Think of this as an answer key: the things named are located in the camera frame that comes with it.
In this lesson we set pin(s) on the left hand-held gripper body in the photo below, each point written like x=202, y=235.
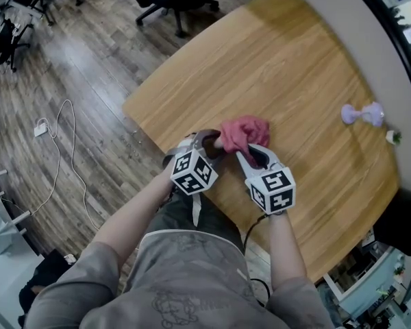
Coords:
x=192, y=173

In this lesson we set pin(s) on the red wiping cloth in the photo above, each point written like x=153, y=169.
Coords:
x=245, y=134

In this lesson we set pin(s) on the small potted plant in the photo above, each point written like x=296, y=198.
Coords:
x=393, y=137

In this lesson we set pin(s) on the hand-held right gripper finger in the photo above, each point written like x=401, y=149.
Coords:
x=267, y=156
x=246, y=168

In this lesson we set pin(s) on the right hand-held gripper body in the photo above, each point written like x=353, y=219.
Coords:
x=274, y=190

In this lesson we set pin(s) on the person's right forearm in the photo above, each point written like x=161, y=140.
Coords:
x=287, y=252

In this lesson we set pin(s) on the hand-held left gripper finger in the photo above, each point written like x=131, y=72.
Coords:
x=178, y=148
x=209, y=149

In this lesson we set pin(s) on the person's grey shirt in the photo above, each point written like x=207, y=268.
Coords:
x=178, y=286

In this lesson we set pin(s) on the person's dark trousers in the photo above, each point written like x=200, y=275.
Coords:
x=212, y=221

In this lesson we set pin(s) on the person's left forearm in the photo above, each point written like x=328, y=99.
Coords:
x=133, y=221

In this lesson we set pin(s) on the white power strip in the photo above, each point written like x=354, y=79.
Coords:
x=41, y=127

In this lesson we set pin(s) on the purple dumbbell-shaped object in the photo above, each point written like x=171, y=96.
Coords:
x=349, y=113

